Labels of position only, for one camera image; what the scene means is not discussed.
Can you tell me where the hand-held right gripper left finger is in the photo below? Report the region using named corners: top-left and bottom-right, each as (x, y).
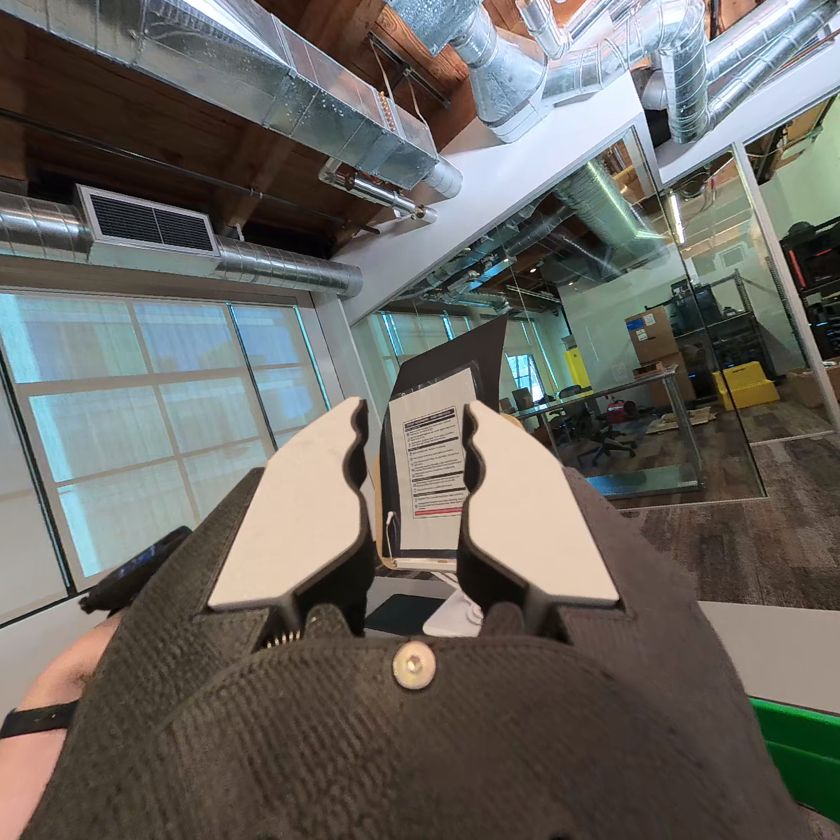
top-left (206, 395), bottom-right (378, 637)

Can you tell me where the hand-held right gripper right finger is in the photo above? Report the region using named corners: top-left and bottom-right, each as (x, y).
top-left (457, 399), bottom-right (622, 636)

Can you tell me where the green storage bin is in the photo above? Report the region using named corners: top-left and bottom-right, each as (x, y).
top-left (748, 697), bottom-right (840, 809)

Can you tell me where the dark rectangular desk pad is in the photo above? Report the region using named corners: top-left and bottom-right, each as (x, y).
top-left (364, 591), bottom-right (454, 636)

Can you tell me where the grey desk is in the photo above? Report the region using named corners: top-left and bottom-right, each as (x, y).
top-left (0, 570), bottom-right (840, 729)

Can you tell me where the person's left hand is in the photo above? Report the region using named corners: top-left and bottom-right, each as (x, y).
top-left (20, 615), bottom-right (124, 713)

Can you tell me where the black office chair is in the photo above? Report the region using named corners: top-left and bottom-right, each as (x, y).
top-left (576, 420), bottom-right (639, 468)

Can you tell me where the white stand base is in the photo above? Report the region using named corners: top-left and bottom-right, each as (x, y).
top-left (422, 581), bottom-right (488, 636)

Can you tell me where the instruction sheet in clear holder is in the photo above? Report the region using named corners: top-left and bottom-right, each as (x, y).
top-left (377, 363), bottom-right (485, 573)

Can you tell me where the large window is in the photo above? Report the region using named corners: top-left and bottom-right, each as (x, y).
top-left (0, 289), bottom-right (342, 624)

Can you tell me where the black wristband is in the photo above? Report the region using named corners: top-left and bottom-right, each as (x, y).
top-left (0, 701), bottom-right (81, 740)

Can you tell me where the cardboard box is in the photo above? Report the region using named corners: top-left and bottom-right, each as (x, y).
top-left (625, 307), bottom-right (677, 365)
top-left (633, 354), bottom-right (698, 408)

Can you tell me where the yellow plastic crate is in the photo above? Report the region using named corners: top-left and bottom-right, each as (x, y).
top-left (712, 361), bottom-right (782, 412)

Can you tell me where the white vent grille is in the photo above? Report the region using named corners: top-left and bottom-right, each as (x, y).
top-left (75, 184), bottom-right (221, 258)

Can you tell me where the black shelving rack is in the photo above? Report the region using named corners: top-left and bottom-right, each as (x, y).
top-left (780, 223), bottom-right (840, 362)

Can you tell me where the insulated silver pipe cluster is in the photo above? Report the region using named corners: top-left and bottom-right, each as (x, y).
top-left (387, 0), bottom-right (840, 145)

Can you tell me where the metal frame table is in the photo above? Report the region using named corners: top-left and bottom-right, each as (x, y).
top-left (508, 367), bottom-right (706, 493)

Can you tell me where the round silver vent duct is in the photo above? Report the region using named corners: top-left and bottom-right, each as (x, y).
top-left (0, 190), bottom-right (364, 298)

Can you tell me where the glass partition wall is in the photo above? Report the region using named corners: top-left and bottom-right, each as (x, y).
top-left (351, 125), bottom-right (840, 509)

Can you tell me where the large silver air duct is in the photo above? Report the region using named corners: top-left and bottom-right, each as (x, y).
top-left (0, 0), bottom-right (463, 201)

